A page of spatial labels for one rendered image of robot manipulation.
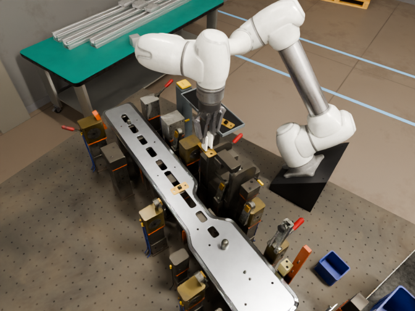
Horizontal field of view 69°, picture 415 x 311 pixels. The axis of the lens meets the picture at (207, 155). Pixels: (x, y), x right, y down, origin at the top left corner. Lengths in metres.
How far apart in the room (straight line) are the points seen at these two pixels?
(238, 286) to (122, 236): 0.70
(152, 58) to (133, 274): 1.02
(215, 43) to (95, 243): 1.18
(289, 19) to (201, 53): 0.60
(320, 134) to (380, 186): 1.61
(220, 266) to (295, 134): 0.77
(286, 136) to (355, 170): 1.60
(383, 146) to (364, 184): 0.61
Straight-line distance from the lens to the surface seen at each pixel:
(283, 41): 1.40
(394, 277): 1.40
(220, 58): 0.87
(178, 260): 1.25
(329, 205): 1.87
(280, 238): 1.19
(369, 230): 1.88
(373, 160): 3.32
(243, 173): 1.24
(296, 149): 1.63
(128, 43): 3.13
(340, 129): 1.60
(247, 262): 1.25
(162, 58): 0.92
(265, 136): 3.14
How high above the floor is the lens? 2.14
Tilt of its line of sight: 48 degrees down
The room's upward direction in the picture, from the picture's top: 3 degrees clockwise
